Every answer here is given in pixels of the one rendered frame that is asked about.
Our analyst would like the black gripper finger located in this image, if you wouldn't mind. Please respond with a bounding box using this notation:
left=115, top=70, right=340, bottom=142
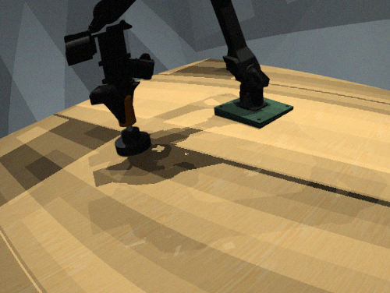
left=123, top=81, right=140, bottom=102
left=104, top=93, right=128, bottom=124

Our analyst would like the black round pedestal with silver shaft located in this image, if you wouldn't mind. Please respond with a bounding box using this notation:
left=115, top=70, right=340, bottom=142
left=115, top=126, right=151, bottom=157

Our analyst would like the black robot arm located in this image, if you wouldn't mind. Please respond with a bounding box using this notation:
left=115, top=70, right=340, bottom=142
left=64, top=0, right=270, bottom=111

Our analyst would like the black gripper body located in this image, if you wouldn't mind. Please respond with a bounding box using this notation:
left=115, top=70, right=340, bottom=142
left=89, top=50, right=134, bottom=105

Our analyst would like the orange tapered knob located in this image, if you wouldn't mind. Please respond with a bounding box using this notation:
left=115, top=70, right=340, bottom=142
left=119, top=95, right=137, bottom=127

